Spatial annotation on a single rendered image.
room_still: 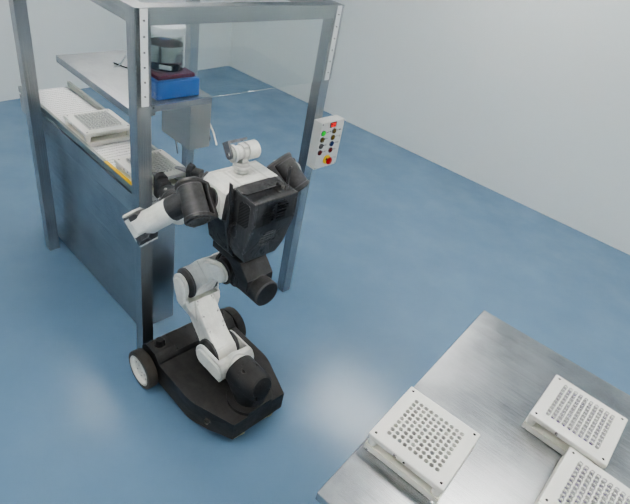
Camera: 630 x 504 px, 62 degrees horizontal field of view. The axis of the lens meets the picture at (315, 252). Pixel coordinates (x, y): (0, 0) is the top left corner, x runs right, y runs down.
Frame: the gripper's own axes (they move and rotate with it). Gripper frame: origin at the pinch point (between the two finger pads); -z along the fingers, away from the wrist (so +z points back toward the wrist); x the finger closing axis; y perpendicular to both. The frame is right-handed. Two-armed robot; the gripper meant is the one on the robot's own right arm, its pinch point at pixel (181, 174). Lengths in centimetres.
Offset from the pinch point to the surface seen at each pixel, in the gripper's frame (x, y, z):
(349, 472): 11, -111, 101
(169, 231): 37.0, 4.5, -7.5
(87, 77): -37, -8, -39
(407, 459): 4, -106, 115
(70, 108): 8, 48, -87
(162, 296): 79, 1, -9
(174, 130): -18.4, 3.5, -5.5
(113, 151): 7.3, 15.4, -42.7
